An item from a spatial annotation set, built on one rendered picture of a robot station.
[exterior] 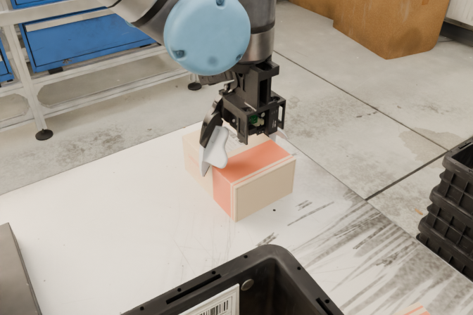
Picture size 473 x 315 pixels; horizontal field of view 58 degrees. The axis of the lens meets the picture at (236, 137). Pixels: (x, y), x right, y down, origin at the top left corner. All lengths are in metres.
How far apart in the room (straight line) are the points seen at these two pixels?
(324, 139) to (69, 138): 1.22
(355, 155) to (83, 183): 1.43
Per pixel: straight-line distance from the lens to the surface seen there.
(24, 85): 2.08
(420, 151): 2.12
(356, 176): 1.88
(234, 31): 0.37
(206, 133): 0.64
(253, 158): 0.68
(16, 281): 0.63
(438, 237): 1.20
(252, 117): 0.60
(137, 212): 0.72
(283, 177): 0.69
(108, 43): 2.13
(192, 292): 0.33
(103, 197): 0.76
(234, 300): 0.36
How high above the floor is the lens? 1.21
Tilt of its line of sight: 37 degrees down
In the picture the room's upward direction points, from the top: straight up
